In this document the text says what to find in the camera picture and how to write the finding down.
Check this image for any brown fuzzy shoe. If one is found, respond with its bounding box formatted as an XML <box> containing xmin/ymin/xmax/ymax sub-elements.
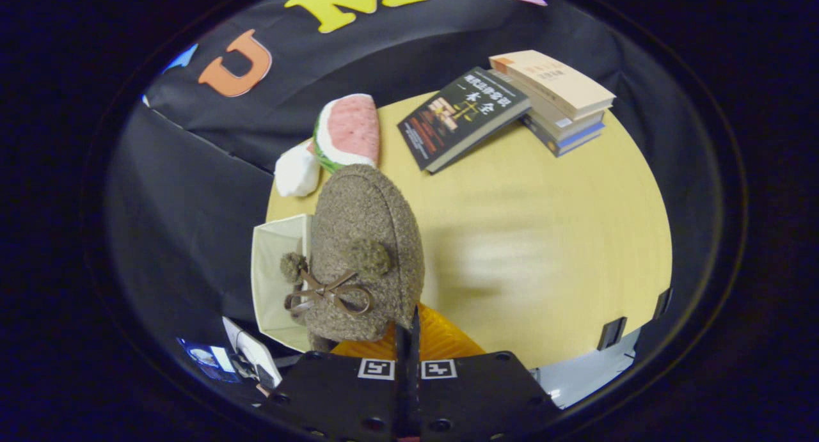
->
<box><xmin>280</xmin><ymin>164</ymin><xmax>426</xmax><ymax>353</ymax></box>

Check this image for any watermelon slice plush toy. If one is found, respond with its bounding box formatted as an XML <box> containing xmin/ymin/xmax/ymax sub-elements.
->
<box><xmin>312</xmin><ymin>93</ymin><xmax>381</xmax><ymax>174</ymax></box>

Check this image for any blue cover book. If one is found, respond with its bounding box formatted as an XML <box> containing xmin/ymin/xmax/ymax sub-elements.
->
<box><xmin>521</xmin><ymin>113</ymin><xmax>606</xmax><ymax>158</ymax></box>

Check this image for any white flat device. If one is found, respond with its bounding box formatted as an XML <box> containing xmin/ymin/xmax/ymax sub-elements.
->
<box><xmin>222</xmin><ymin>316</ymin><xmax>282</xmax><ymax>390</ymax></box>

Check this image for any lit blue screen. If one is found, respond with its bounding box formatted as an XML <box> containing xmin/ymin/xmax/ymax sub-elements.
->
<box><xmin>178</xmin><ymin>338</ymin><xmax>239</xmax><ymax>383</ymax></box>

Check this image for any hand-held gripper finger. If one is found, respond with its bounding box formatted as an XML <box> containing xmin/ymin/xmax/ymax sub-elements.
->
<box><xmin>259</xmin><ymin>324</ymin><xmax>409</xmax><ymax>440</ymax></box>
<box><xmin>408</xmin><ymin>304</ymin><xmax>561</xmax><ymax>440</ymax></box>

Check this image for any black cover book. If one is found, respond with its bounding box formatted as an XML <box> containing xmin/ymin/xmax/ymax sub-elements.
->
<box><xmin>397</xmin><ymin>67</ymin><xmax>532</xmax><ymax>174</ymax></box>

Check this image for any beige fabric storage box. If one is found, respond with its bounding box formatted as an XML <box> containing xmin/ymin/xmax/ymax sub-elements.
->
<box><xmin>251</xmin><ymin>214</ymin><xmax>314</xmax><ymax>353</ymax></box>

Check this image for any pale grey book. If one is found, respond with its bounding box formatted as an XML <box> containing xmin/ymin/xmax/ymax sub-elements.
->
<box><xmin>505</xmin><ymin>77</ymin><xmax>605</xmax><ymax>142</ymax></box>

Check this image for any white plush toy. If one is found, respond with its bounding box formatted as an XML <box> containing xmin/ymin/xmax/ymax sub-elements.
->
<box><xmin>274</xmin><ymin>141</ymin><xmax>321</xmax><ymax>198</ymax></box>

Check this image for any beige cover book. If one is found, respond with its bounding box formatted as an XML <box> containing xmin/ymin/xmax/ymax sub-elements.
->
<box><xmin>489</xmin><ymin>50</ymin><xmax>616</xmax><ymax>120</ymax></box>

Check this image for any black backdrop cloth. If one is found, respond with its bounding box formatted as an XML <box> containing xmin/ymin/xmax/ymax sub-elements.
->
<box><xmin>106</xmin><ymin>0</ymin><xmax>724</xmax><ymax>372</ymax></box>

